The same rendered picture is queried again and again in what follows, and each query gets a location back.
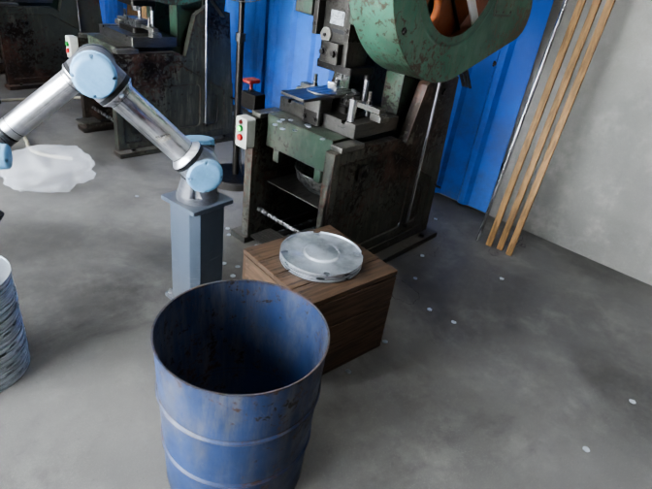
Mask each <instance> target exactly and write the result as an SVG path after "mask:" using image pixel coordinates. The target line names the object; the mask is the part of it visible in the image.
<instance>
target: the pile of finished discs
mask: <svg viewBox="0 0 652 489"><path fill-rule="evenodd" d="M279 259H280V262H281V264H282V265H283V267H284V268H285V269H286V270H289V269H290V270H289V272H290V273H292V274H293V275H295V276H297V277H301V278H303V279H307V280H310V281H315V282H325V283H331V282H340V281H345V280H347V279H350V278H352V277H355V276H356V275H357V274H358V273H359V272H360V270H361V267H362V262H363V255H362V253H361V249H360V248H359V247H358V246H357V245H356V244H355V243H353V242H352V241H350V240H348V239H346V238H344V237H342V236H339V235H336V234H332V233H327V232H320V233H313V231H308V232H301V233H297V234H294V235H291V236H289V237H288V238H286V239H285V240H284V241H283V242H282V243H281V246H280V253H279ZM346 278H347V279H346Z"/></svg>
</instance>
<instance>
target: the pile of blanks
mask: <svg viewBox="0 0 652 489"><path fill-rule="evenodd" d="M23 326H24V325H23V321H22V315H21V312H20V309H19V302H18V295H17V292H16V285H15V283H14V278H13V275H11V278H10V280H9V281H8V283H7V284H6V285H5V286H4V287H3V288H2V289H1V290H0V392H1V391H3V390H5V389H7V388H8V387H10V386H11V385H13V384H14V383H15V382H16V381H18V380H19V379H20V378H21V377H22V376H23V374H24V373H25V371H26V370H27V368H28V366H29V363H30V353H29V349H28V341H27V338H26V332H25V327H23Z"/></svg>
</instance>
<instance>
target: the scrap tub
mask: <svg viewBox="0 0 652 489"><path fill-rule="evenodd" d="M150 341H151V347H152V350H153V355H154V364H155V372H156V380H155V395H156V399H157V403H158V405H159V407H160V416H161V427H160V435H161V440H162V444H163V447H164V451H165V460H166V469H167V476H168V481H169V484H170V487H171V489H294V488H295V486H296V484H297V482H298V479H299V476H300V472H301V468H302V464H303V460H304V455H305V450H306V447H307V445H308V443H309V440H310V432H311V420H312V416H313V411H314V408H315V406H316V404H317V401H318V398H319V395H320V389H321V380H320V379H321V376H322V371H323V367H324V362H325V357H326V355H327V352H328V349H329V345H330V330H329V327H328V324H327V321H326V319H325V317H324V316H323V314H322V313H321V311H320V310H319V309H318V308H317V307H316V305H314V304H313V303H312V302H311V301H310V300H308V299H307V298H306V297H304V296H303V295H301V294H299V293H297V292H295V291H294V290H291V289H289V288H287V287H284V286H281V285H278V284H275V283H271V282H267V281H262V280H255V279H225V280H218V281H213V282H209V283H205V284H201V285H198V286H196V287H193V288H191V289H188V290H186V291H184V292H182V293H180V294H179V295H178V296H177V297H175V298H174V299H172V300H171V301H170V302H169V303H168V304H166V305H165V306H164V307H163V309H162V310H161V311H160V312H159V313H158V314H157V316H156V318H155V320H154V322H153V324H152V327H151V333H150ZM157 390H158V391H157ZM317 393H318V394H317Z"/></svg>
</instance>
